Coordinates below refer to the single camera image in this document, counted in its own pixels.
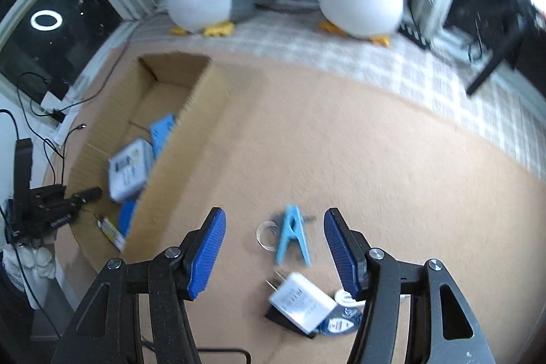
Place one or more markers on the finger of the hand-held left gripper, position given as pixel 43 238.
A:
pixel 23 168
pixel 87 195

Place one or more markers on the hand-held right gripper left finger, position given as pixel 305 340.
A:
pixel 207 257

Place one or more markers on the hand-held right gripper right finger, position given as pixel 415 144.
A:
pixel 341 257

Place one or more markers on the patterned lighter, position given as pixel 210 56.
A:
pixel 110 231

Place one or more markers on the blue round tape measure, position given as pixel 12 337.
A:
pixel 126 219

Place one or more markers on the white boxed device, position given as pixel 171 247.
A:
pixel 128 172

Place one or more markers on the blue clothespin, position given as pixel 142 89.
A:
pixel 290 236

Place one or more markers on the white charger plug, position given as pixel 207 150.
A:
pixel 300 302

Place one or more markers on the black plastic bar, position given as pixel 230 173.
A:
pixel 279 319

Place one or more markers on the blue phone stand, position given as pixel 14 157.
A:
pixel 162 133

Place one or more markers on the cardboard box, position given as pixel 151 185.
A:
pixel 166 99

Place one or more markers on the person's left hand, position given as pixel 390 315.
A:
pixel 34 266

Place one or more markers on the white power strip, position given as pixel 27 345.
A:
pixel 51 101

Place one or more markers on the black power adapter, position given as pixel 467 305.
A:
pixel 57 87

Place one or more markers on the brown mat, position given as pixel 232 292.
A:
pixel 384 176

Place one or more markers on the checkered blanket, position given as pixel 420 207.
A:
pixel 426 69

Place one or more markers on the black tripod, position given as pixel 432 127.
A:
pixel 490 65

